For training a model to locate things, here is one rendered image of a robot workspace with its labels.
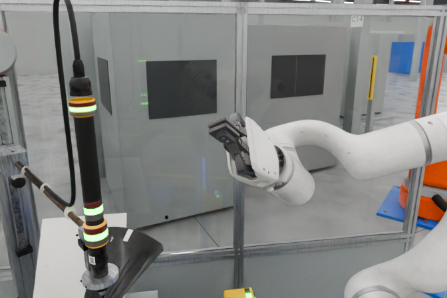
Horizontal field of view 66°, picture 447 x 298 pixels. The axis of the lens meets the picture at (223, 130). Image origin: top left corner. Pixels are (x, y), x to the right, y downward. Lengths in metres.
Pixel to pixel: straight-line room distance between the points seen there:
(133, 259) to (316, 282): 1.14
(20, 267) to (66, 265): 0.36
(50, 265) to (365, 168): 0.94
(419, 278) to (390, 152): 0.29
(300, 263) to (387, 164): 1.14
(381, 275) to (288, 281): 0.93
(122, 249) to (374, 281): 0.61
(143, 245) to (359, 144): 0.57
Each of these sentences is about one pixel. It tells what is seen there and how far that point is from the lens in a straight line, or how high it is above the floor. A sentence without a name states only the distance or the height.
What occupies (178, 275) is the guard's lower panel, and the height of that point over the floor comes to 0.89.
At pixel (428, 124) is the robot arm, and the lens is 0.74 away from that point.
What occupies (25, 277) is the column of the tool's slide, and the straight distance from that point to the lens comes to 1.56.
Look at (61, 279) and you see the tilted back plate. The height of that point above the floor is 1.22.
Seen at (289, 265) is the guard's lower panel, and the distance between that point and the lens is 1.76.
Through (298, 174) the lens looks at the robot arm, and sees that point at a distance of 0.67.
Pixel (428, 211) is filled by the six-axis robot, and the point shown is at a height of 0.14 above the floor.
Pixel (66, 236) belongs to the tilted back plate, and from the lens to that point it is 1.23.
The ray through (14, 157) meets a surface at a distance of 1.25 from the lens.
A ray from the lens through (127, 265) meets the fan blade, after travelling 0.93.
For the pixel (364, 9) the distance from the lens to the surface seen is 1.55.
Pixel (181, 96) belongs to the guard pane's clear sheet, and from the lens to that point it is 1.36.
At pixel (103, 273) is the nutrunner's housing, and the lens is 0.77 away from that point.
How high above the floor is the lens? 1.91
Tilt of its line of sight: 15 degrees down
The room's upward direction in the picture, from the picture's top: straight up
